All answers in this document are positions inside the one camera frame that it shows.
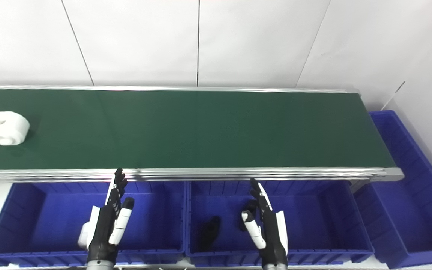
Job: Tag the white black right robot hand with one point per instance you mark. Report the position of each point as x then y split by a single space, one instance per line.
274 240

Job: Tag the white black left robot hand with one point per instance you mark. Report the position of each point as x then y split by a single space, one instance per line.
103 232

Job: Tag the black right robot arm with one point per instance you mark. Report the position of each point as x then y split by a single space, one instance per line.
275 267

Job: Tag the black plastic part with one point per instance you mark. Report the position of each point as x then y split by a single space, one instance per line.
248 205
208 232

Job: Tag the blue plastic bin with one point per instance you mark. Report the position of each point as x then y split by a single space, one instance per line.
407 210
51 217
313 217

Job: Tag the green conveyor belt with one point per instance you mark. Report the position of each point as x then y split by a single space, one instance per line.
201 174
201 127

